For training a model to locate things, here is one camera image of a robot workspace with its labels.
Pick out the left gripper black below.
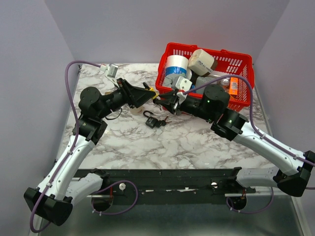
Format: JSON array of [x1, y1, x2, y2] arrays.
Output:
[[97, 78, 156, 119]]

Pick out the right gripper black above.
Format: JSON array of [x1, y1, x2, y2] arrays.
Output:
[[155, 89, 215, 122]]

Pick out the yellow black padlock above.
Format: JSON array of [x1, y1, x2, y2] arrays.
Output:
[[142, 82, 159, 100]]

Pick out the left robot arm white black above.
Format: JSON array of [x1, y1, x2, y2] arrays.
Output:
[[24, 78, 156, 226]]

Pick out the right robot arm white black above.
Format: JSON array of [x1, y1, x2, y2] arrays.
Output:
[[156, 85, 315, 197]]

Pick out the grey wrapped paper roll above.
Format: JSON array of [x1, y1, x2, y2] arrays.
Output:
[[162, 73, 182, 89]]

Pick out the beige pump lotion bottle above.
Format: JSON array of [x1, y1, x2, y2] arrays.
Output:
[[130, 106, 144, 116]]

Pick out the white blue paper roll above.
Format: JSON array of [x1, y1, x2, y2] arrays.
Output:
[[165, 55, 188, 76]]

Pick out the silver can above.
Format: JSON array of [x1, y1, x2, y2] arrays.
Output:
[[220, 78, 230, 88]]

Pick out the orange box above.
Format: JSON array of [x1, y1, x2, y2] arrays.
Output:
[[229, 77, 238, 96]]

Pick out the red plastic shopping basket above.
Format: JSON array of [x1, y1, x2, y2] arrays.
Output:
[[155, 42, 254, 112]]

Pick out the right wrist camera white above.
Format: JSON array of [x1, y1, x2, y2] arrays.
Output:
[[172, 76, 192, 91]]

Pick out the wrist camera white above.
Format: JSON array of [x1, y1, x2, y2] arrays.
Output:
[[100, 63, 119, 79], [172, 76, 192, 91]]

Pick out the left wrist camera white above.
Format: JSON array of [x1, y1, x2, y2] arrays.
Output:
[[100, 63, 119, 79]]

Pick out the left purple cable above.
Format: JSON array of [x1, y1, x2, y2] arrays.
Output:
[[29, 60, 101, 234]]

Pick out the purple cable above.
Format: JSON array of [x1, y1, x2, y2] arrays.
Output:
[[183, 75, 315, 190], [29, 60, 101, 234]]

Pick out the black mounting rail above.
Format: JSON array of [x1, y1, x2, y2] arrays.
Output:
[[73, 167, 256, 205]]

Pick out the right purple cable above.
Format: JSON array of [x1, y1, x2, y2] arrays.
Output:
[[183, 75, 315, 190]]

